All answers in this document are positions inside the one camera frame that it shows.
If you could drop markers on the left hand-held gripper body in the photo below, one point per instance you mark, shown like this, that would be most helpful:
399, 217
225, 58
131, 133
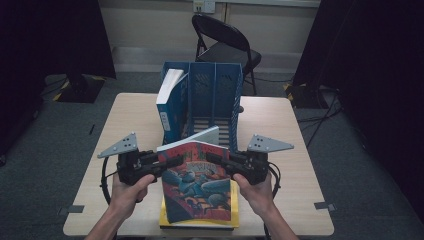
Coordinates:
133, 166

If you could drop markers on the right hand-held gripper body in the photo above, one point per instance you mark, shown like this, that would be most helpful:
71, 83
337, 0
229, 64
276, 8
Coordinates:
251, 166

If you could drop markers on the red illustrated book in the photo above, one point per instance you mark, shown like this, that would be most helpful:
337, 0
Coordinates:
196, 193

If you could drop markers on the yellow book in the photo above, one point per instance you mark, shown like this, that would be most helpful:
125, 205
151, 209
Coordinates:
235, 206

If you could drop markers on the blue book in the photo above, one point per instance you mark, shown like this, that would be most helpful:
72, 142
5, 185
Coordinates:
171, 113

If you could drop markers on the blue plastic file rack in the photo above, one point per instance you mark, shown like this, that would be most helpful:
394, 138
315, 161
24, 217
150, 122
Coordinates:
226, 96

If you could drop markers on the person's left hand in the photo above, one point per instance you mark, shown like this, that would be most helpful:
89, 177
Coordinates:
128, 198

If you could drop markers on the person's right hand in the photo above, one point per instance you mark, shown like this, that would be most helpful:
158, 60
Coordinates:
260, 198

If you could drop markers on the small black stick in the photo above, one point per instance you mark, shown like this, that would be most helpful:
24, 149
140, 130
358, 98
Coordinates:
92, 129

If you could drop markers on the grey tape strip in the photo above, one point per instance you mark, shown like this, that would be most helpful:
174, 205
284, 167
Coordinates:
323, 205
75, 209

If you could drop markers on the black stand base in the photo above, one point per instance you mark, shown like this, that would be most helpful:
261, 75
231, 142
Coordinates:
80, 91
306, 98

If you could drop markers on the black folding chair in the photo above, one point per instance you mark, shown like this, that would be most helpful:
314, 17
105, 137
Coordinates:
230, 50

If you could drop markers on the black curtain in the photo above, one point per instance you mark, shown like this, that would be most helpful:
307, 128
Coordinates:
383, 66
50, 33

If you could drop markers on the white wall socket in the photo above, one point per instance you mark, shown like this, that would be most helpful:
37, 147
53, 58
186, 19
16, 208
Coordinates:
204, 6

